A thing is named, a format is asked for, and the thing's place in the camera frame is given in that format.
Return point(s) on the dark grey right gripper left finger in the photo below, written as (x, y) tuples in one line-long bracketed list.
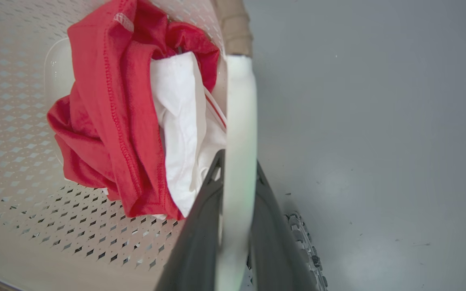
[(195, 246)]

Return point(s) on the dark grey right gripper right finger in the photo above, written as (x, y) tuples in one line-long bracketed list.
[(275, 250)]

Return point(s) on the white perforated plastic laundry basket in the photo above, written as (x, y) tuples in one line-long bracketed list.
[(14, 161)]

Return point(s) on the white cloth garment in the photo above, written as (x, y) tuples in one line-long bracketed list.
[(184, 133)]

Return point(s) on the red cloth garment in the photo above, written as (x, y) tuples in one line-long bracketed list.
[(107, 121)]

